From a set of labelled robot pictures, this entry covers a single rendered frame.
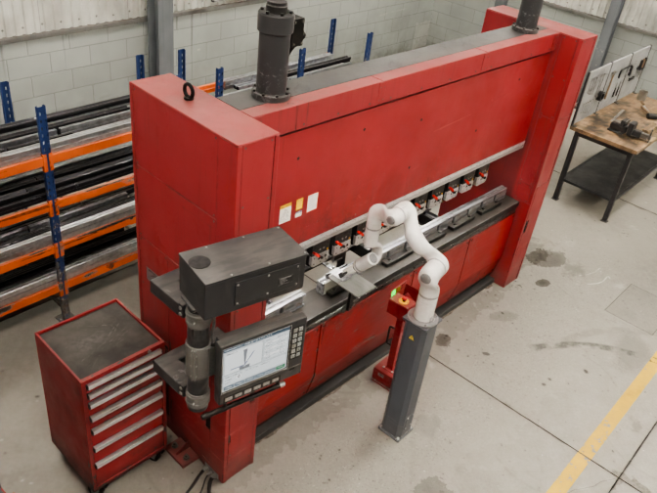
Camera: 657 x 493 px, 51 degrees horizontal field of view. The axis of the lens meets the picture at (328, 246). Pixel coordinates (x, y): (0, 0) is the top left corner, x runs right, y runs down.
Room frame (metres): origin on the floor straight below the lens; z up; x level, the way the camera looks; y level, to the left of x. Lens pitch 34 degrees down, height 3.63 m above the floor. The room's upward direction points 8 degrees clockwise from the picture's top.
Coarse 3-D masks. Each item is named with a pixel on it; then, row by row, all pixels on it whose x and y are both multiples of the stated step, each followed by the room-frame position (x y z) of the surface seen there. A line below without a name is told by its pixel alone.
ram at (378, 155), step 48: (432, 96) 4.16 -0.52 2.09; (480, 96) 4.61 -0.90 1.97; (528, 96) 5.17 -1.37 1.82; (288, 144) 3.22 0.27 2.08; (336, 144) 3.50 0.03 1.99; (384, 144) 3.84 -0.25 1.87; (432, 144) 4.25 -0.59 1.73; (480, 144) 4.75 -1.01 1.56; (288, 192) 3.24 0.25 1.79; (336, 192) 3.55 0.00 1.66; (384, 192) 3.91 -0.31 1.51
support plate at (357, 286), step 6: (330, 276) 3.62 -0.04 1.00; (354, 276) 3.65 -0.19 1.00; (360, 276) 3.66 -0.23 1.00; (336, 282) 3.56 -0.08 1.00; (342, 282) 3.57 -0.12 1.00; (348, 282) 3.58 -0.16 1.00; (354, 282) 3.59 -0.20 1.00; (360, 282) 3.60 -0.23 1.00; (366, 282) 3.60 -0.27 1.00; (348, 288) 3.52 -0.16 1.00; (354, 288) 3.52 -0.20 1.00; (360, 288) 3.53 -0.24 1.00; (366, 288) 3.54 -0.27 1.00; (372, 288) 3.55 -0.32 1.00; (354, 294) 3.46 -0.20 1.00; (360, 294) 3.46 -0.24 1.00
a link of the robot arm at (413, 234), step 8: (408, 208) 3.45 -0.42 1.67; (408, 216) 3.44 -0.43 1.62; (416, 216) 3.46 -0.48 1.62; (408, 224) 3.43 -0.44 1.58; (416, 224) 3.42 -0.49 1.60; (408, 232) 3.38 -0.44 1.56; (416, 232) 3.37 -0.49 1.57; (408, 240) 3.37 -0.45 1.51; (416, 240) 3.35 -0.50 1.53; (424, 240) 3.37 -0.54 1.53; (416, 248) 3.33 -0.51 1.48; (424, 248) 3.34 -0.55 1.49; (432, 248) 3.36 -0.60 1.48; (424, 256) 3.38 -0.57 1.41; (432, 256) 3.36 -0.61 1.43; (440, 256) 3.36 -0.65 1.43; (448, 264) 3.35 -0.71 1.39
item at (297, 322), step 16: (272, 320) 2.43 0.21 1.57; (288, 320) 2.41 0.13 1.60; (304, 320) 2.45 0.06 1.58; (224, 336) 2.27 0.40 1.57; (240, 336) 2.26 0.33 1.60; (256, 336) 2.28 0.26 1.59; (304, 336) 2.45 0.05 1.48; (288, 352) 2.40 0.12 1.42; (208, 368) 2.25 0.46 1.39; (288, 368) 2.41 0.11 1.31; (256, 384) 2.29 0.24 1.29; (224, 400) 2.19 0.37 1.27
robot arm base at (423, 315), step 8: (416, 304) 3.30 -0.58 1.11; (424, 304) 3.26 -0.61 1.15; (432, 304) 3.27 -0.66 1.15; (408, 312) 3.34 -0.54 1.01; (416, 312) 3.28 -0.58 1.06; (424, 312) 3.26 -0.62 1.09; (432, 312) 3.28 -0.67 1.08; (416, 320) 3.27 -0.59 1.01; (424, 320) 3.26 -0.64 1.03; (432, 320) 3.26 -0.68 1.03
